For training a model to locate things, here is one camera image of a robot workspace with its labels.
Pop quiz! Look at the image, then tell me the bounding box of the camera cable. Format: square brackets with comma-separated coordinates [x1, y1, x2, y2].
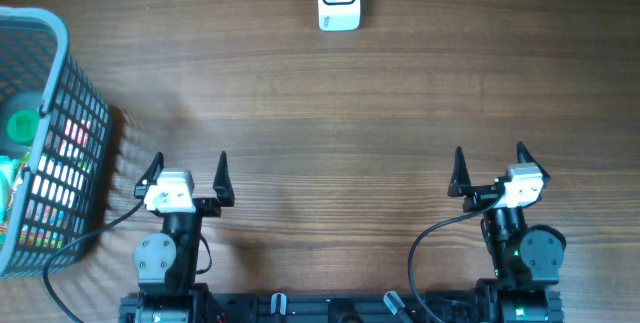
[407, 192, 506, 323]
[42, 198, 147, 323]

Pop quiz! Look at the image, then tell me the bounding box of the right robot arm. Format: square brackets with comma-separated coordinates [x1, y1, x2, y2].
[448, 142, 567, 323]

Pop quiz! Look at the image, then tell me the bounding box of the grey plastic mesh basket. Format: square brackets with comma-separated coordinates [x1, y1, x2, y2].
[1, 7, 112, 280]

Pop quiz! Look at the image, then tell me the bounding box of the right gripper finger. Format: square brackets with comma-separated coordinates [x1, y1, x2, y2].
[448, 146, 472, 196]
[516, 141, 551, 181]

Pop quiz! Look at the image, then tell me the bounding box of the green lid plastic jar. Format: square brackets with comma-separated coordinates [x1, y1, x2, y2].
[1, 91, 41, 159]

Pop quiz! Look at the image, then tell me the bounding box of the teal snack packet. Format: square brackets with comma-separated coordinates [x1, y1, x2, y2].
[1, 154, 28, 225]

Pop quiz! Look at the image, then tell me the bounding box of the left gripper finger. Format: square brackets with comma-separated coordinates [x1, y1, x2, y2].
[213, 151, 235, 200]
[137, 152, 164, 186]

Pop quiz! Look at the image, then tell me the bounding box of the haribo gummy bag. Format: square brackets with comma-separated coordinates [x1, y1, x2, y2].
[18, 119, 94, 249]

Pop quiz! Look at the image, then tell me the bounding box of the right camera cable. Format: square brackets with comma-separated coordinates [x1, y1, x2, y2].
[407, 192, 506, 323]

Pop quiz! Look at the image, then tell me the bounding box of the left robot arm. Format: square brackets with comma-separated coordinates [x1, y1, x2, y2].
[118, 152, 235, 323]

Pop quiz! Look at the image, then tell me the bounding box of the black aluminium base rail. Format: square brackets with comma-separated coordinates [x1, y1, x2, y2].
[118, 289, 565, 323]

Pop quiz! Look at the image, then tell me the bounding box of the left camera cable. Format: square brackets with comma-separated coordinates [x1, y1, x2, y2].
[42, 198, 147, 323]

